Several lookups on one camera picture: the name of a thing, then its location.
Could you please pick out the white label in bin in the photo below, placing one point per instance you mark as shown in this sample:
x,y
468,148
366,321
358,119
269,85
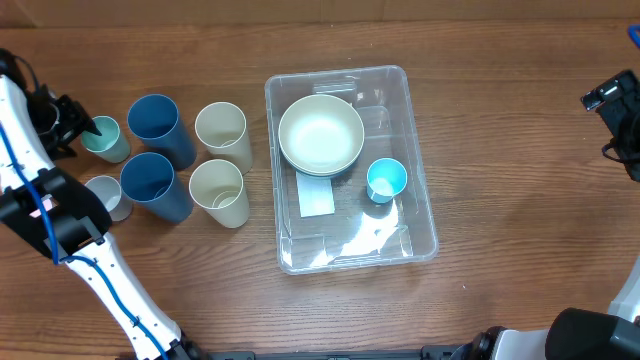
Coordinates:
x,y
315,195

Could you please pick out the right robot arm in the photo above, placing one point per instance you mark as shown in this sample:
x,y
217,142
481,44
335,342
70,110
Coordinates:
x,y
578,334

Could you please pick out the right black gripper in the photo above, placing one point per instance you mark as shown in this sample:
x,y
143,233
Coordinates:
x,y
627,95

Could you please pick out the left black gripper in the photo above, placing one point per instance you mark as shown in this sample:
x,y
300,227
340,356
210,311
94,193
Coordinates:
x,y
71,121

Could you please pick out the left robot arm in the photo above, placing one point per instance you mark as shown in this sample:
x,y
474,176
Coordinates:
x,y
64,220

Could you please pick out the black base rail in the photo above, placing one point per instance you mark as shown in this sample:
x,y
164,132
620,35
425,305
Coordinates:
x,y
429,352

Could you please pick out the dark blue bowl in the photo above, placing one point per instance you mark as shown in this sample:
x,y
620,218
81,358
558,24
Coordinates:
x,y
321,165

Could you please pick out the clear plastic storage bin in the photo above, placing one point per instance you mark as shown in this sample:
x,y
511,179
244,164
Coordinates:
x,y
360,233

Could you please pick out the cream bowl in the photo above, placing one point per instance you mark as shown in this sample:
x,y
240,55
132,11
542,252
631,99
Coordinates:
x,y
320,120
338,150

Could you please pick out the grey small cup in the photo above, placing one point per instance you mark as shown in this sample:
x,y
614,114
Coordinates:
x,y
110,193

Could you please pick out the mint green small cup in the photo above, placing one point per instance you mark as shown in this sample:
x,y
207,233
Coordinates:
x,y
111,145

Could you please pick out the beige tall cup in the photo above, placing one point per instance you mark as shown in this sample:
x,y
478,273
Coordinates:
x,y
218,187
223,128

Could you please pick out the light blue small cup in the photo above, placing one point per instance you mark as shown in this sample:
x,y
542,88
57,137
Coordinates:
x,y
386,178

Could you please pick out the dark blue tall cup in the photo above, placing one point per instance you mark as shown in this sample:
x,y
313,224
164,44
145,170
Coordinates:
x,y
150,180
155,119

